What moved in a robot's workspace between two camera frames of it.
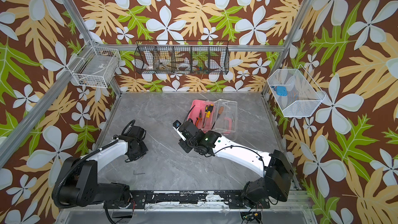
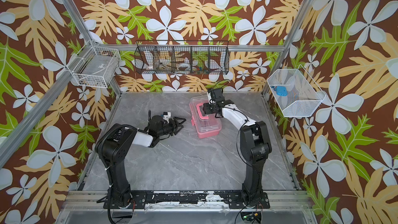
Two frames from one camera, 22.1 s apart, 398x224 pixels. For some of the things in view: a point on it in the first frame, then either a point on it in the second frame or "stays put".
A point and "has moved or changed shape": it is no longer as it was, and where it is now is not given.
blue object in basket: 281,91 stays put
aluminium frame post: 115,83 stays put
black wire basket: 182,57 stays put
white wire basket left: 95,66 stays put
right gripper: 189,127 to 213,108
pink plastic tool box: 221,115 has moved or changed shape
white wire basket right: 303,95 stays put
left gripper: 133,157 to 173,125
